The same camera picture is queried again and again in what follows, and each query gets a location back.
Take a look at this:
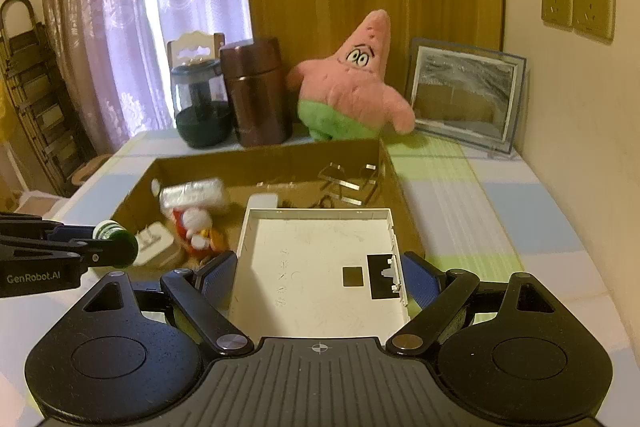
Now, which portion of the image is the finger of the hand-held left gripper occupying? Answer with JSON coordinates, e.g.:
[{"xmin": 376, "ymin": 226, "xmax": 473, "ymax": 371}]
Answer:
[
  {"xmin": 0, "ymin": 213, "xmax": 101, "ymax": 243},
  {"xmin": 0, "ymin": 239, "xmax": 123, "ymax": 267}
]

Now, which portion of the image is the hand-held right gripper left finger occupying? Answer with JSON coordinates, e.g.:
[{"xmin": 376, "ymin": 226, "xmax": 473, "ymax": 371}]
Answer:
[{"xmin": 82, "ymin": 251, "xmax": 256, "ymax": 358}]

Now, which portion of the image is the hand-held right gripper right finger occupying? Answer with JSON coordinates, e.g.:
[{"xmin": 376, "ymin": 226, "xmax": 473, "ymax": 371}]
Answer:
[{"xmin": 386, "ymin": 251, "xmax": 556, "ymax": 358}]

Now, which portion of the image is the green white striped spool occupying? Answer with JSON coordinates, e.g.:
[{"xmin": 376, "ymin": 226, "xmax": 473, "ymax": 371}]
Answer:
[{"xmin": 94, "ymin": 219, "xmax": 140, "ymax": 269}]

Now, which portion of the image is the red robot cat toy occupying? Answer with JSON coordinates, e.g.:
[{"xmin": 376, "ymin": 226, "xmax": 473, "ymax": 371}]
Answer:
[{"xmin": 167, "ymin": 204, "xmax": 231, "ymax": 258}]

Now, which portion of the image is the white power adapter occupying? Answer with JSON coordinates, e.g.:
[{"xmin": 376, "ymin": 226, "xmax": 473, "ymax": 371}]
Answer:
[{"xmin": 134, "ymin": 221, "xmax": 177, "ymax": 268}]

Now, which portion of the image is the clear plastic box blue label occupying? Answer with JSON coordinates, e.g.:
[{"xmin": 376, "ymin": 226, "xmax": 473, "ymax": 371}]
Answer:
[{"xmin": 159, "ymin": 178, "xmax": 228, "ymax": 210}]

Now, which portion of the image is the white plastic tray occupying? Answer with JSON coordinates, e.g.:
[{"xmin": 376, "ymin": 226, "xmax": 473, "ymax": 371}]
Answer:
[{"xmin": 227, "ymin": 207, "xmax": 412, "ymax": 339}]

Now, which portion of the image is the metal wire holder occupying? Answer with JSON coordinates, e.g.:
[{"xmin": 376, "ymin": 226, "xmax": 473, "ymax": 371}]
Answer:
[{"xmin": 317, "ymin": 162, "xmax": 379, "ymax": 206}]

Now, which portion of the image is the brown cardboard box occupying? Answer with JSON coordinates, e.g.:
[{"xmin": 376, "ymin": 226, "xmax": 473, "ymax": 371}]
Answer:
[{"xmin": 114, "ymin": 138, "xmax": 426, "ymax": 268}]

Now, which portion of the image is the round wooden stool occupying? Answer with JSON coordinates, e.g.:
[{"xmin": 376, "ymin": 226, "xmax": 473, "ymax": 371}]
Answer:
[{"xmin": 70, "ymin": 154, "xmax": 117, "ymax": 185}]

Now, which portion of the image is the checked tablecloth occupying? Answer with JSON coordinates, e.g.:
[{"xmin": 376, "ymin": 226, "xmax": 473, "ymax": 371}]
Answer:
[{"xmin": 0, "ymin": 129, "xmax": 613, "ymax": 358}]

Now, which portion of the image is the folded metal ladder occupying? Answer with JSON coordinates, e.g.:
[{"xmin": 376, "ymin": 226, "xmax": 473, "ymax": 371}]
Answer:
[{"xmin": 0, "ymin": 0, "xmax": 96, "ymax": 198}]

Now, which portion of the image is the glass teapot dark base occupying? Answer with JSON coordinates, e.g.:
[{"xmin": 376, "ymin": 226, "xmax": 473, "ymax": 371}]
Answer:
[{"xmin": 170, "ymin": 57, "xmax": 235, "ymax": 150}]

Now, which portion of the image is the brown thermos flask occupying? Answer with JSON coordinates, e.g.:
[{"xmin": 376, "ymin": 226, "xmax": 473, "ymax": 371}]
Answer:
[{"xmin": 219, "ymin": 37, "xmax": 293, "ymax": 148}]

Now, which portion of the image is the pink starfish plush toy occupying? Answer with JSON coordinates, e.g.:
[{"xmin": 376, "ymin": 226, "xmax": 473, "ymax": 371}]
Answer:
[{"xmin": 286, "ymin": 9, "xmax": 416, "ymax": 142}]

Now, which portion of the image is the white wooden chair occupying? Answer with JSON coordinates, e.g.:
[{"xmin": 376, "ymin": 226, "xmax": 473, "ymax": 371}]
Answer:
[{"xmin": 166, "ymin": 32, "xmax": 227, "ymax": 72}]

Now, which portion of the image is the lilac patterned curtain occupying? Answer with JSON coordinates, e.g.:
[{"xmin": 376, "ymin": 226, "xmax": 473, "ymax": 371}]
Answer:
[{"xmin": 40, "ymin": 0, "xmax": 253, "ymax": 155}]

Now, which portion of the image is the grey picture frame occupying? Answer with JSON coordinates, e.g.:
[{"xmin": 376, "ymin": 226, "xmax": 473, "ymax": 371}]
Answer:
[{"xmin": 407, "ymin": 38, "xmax": 527, "ymax": 158}]

